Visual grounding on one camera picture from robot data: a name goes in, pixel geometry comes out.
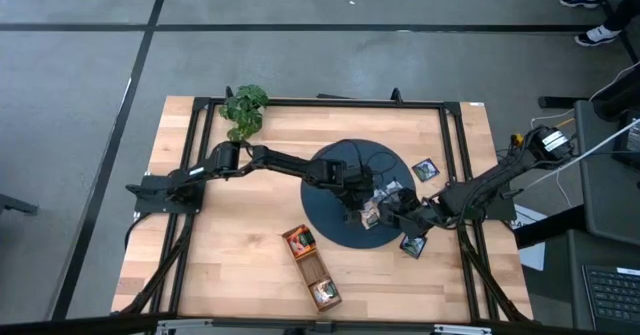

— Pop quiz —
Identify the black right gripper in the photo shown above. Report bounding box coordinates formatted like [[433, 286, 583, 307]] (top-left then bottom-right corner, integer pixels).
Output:
[[380, 188, 454, 239]]

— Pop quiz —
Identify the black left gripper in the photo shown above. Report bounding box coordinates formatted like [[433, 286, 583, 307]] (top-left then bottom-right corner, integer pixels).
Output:
[[342, 165, 385, 226]]

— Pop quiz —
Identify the round dark blue placemat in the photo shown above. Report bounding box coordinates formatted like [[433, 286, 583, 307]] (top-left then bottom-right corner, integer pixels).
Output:
[[300, 138, 418, 250]]

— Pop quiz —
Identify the orange tea packet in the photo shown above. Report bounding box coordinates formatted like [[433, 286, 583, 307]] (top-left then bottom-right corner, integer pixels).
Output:
[[285, 226, 317, 257]]

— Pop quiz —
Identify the wooden tea organizer box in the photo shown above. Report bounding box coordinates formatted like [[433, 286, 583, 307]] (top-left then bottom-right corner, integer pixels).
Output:
[[281, 223, 344, 313]]

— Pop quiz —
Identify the white paper sheet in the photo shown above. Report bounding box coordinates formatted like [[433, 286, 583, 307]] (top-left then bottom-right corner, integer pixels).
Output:
[[512, 203, 547, 272]]

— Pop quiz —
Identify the green potted plant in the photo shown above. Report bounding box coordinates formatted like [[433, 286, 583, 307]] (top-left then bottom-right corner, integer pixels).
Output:
[[218, 83, 270, 143]]

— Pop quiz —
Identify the black metal bar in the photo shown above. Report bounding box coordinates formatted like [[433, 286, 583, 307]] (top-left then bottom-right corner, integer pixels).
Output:
[[513, 204, 586, 250], [538, 95, 591, 110]]

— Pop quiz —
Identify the grey laptop table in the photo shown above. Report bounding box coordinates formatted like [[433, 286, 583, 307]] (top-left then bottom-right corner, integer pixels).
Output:
[[567, 229, 640, 334]]

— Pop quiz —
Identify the grey side table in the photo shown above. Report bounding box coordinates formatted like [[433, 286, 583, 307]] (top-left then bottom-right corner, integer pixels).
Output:
[[572, 99, 640, 246]]

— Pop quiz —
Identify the black laptop keyboard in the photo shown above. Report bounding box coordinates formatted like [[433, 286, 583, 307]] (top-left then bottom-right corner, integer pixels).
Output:
[[582, 264, 640, 334]]

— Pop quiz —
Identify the person's leg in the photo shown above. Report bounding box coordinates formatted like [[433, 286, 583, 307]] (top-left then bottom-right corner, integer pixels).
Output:
[[607, 0, 640, 31]]

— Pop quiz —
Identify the black floor stand foot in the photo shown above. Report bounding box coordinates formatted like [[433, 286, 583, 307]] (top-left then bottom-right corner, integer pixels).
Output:
[[0, 192, 40, 216]]

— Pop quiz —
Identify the black aluminium table frame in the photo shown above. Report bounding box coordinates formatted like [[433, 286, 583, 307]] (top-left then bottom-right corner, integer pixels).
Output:
[[112, 87, 534, 326]]

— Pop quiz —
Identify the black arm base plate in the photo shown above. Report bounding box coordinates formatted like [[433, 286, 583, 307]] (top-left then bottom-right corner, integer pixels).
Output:
[[446, 187, 518, 222], [133, 177, 207, 215]]

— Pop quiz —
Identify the silver aluminium bracket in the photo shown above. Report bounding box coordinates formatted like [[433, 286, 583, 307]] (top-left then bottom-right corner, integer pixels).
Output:
[[155, 318, 215, 335], [433, 323, 494, 335]]

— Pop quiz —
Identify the yellow power cable plug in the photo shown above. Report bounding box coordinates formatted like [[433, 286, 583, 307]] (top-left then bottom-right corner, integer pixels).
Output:
[[509, 117, 576, 146]]

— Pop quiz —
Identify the thin white cable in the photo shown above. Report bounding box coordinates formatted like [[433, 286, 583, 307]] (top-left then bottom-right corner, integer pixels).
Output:
[[529, 62, 640, 210]]

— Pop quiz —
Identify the thick white cable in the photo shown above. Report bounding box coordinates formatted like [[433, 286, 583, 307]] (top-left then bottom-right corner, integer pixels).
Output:
[[522, 118, 640, 190]]

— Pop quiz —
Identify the black power cable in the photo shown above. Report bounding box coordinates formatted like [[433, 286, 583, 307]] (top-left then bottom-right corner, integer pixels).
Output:
[[494, 134, 640, 176]]

